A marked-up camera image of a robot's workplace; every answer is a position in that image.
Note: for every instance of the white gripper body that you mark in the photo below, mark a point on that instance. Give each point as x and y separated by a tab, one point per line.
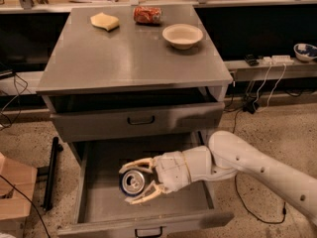
170	170

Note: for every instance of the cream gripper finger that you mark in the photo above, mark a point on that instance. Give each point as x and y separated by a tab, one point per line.
145	165
152	191

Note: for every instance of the blue pepsi can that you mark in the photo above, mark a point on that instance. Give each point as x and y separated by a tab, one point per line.
132	182

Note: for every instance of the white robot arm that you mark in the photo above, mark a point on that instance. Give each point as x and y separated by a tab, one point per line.
225	155

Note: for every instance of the open middle grey drawer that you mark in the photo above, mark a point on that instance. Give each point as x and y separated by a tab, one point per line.
101	210

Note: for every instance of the grey metal drawer cabinet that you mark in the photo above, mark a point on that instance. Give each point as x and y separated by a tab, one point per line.
132	66

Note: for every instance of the red crushed soda can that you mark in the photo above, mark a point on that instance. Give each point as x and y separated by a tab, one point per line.
147	15

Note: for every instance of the black bar on floor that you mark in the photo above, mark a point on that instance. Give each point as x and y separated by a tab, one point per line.
56	149

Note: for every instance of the wooden box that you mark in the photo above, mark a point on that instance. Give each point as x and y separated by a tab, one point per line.
17	185

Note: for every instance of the white paper bowl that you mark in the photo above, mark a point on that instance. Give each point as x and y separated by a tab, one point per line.
182	36

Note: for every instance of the black remote device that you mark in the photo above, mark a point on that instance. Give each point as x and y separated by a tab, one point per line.
251	60

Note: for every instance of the yellow sponge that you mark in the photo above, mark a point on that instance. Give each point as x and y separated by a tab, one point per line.
104	21

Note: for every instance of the white power strip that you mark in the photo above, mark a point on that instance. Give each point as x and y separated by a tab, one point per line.
278	60

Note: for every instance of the blue white ceramic bowl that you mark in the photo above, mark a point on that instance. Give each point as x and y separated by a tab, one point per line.
305	52

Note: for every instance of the black drawer handle lower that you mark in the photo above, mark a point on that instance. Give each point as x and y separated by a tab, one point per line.
148	232

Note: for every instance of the black drawer handle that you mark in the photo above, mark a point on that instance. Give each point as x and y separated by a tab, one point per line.
141	121
148	232

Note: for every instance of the black drawer handle upper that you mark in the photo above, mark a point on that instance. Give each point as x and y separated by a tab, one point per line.
141	121

